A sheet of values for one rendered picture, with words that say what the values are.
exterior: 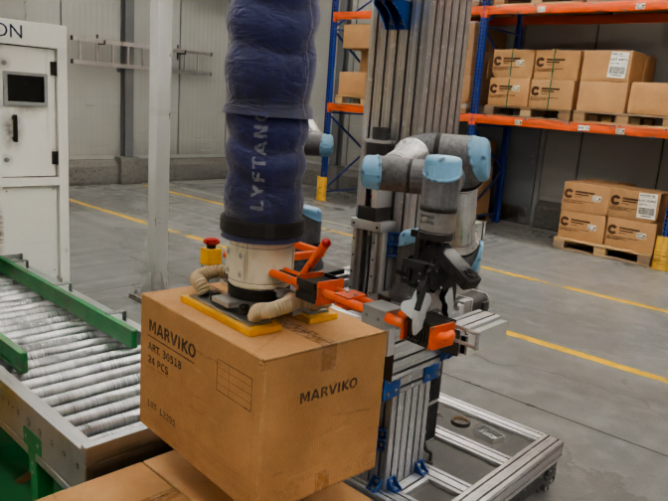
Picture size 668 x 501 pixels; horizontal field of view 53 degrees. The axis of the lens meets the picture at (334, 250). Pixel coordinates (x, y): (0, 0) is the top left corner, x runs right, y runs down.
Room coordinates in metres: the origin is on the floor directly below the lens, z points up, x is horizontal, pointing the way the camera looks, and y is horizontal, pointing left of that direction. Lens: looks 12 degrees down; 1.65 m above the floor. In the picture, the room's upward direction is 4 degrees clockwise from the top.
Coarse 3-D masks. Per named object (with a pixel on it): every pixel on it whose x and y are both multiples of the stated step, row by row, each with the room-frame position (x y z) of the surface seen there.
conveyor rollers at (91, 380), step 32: (0, 288) 3.46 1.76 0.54; (0, 320) 2.96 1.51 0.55; (32, 320) 3.04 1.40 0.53; (64, 320) 3.06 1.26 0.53; (32, 352) 2.62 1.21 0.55; (64, 352) 2.70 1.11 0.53; (96, 352) 2.71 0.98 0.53; (128, 352) 2.72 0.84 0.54; (32, 384) 2.34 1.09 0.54; (64, 384) 2.34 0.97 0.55; (96, 384) 2.36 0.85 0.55; (128, 384) 2.42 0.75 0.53; (64, 416) 2.15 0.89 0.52; (96, 416) 2.14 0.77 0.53; (128, 416) 2.14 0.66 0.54
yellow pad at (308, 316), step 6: (306, 312) 1.72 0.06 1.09; (312, 312) 1.73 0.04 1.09; (318, 312) 1.74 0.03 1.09; (324, 312) 1.75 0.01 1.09; (330, 312) 1.75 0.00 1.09; (300, 318) 1.72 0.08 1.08; (306, 318) 1.70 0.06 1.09; (312, 318) 1.70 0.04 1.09; (318, 318) 1.71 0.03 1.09; (324, 318) 1.72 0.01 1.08; (330, 318) 1.74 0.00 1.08; (336, 318) 1.75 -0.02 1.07
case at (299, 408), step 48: (192, 288) 1.94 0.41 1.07; (144, 336) 1.84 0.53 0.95; (192, 336) 1.65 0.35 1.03; (240, 336) 1.56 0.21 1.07; (288, 336) 1.59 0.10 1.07; (336, 336) 1.62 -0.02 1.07; (384, 336) 1.69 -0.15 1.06; (144, 384) 1.84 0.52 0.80; (192, 384) 1.65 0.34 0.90; (240, 384) 1.49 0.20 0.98; (288, 384) 1.47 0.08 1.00; (336, 384) 1.58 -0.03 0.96; (192, 432) 1.64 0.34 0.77; (240, 432) 1.48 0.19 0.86; (288, 432) 1.48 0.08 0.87; (336, 432) 1.59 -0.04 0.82; (240, 480) 1.48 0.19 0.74; (288, 480) 1.49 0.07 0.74; (336, 480) 1.60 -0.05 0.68
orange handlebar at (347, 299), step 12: (300, 252) 1.92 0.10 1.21; (312, 252) 1.95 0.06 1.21; (276, 276) 1.68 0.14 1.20; (288, 276) 1.65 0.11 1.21; (336, 288) 1.58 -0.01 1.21; (336, 300) 1.51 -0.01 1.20; (348, 300) 1.48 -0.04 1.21; (360, 300) 1.51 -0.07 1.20; (372, 300) 1.49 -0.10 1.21; (396, 324) 1.37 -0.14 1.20; (444, 336) 1.29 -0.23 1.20
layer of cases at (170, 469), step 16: (144, 464) 1.84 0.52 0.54; (160, 464) 1.84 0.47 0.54; (176, 464) 1.85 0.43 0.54; (192, 464) 1.86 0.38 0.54; (96, 480) 1.74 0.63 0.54; (112, 480) 1.74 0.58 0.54; (128, 480) 1.75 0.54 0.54; (144, 480) 1.75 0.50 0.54; (160, 480) 1.76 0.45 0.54; (176, 480) 1.77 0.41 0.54; (192, 480) 1.77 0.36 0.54; (208, 480) 1.78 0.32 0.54; (48, 496) 1.64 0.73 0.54; (64, 496) 1.65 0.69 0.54; (80, 496) 1.65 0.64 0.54; (96, 496) 1.66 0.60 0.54; (112, 496) 1.67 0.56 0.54; (128, 496) 1.67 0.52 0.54; (144, 496) 1.68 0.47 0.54; (160, 496) 1.68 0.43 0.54; (176, 496) 1.69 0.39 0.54; (192, 496) 1.69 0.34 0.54; (208, 496) 1.70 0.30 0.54; (224, 496) 1.70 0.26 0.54; (320, 496) 1.74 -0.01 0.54; (336, 496) 1.74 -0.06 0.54; (352, 496) 1.75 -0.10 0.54
